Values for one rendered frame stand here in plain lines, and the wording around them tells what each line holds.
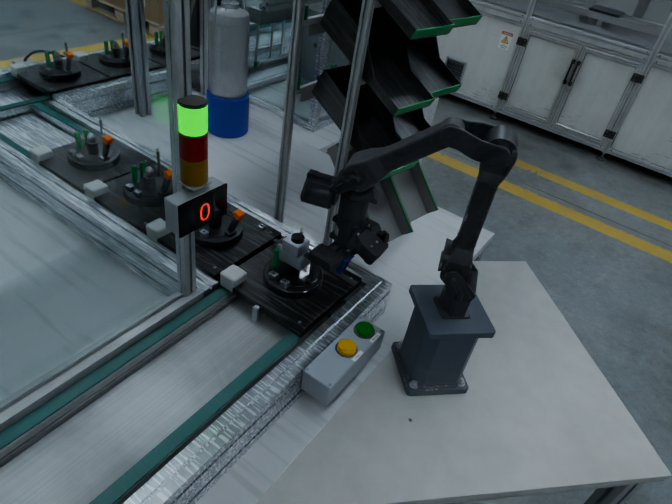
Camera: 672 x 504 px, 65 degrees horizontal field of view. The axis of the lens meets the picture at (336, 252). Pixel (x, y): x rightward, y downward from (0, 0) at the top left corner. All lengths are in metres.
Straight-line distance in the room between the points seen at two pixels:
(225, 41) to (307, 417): 1.29
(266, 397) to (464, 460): 0.42
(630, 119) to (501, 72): 1.12
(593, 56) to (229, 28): 3.50
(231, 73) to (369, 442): 1.34
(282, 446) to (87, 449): 0.35
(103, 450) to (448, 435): 0.66
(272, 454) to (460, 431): 0.40
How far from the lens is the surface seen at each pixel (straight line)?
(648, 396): 2.90
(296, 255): 1.17
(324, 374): 1.08
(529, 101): 5.08
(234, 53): 1.95
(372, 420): 1.16
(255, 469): 1.07
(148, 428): 1.06
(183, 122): 0.95
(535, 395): 1.34
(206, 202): 1.03
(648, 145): 4.99
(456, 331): 1.09
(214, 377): 1.11
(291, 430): 1.11
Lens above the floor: 1.79
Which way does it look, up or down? 38 degrees down
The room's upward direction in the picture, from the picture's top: 11 degrees clockwise
